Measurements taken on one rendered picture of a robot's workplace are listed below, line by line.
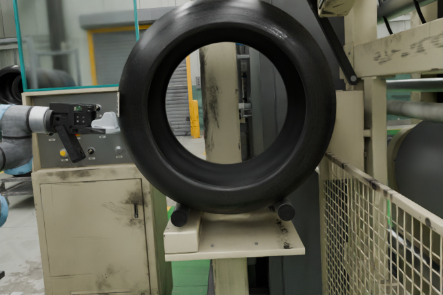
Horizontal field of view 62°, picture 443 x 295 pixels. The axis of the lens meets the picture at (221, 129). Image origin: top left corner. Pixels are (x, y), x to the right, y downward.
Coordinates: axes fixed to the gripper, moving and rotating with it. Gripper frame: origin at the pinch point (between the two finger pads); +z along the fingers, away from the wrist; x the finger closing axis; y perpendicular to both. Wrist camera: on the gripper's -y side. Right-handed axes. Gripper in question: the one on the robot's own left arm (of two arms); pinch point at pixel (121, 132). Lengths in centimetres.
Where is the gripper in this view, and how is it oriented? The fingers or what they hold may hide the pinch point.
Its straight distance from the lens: 106.8
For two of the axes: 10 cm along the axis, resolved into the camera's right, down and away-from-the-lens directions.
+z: 10.0, 0.6, -0.1
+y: 0.6, -9.9, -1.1
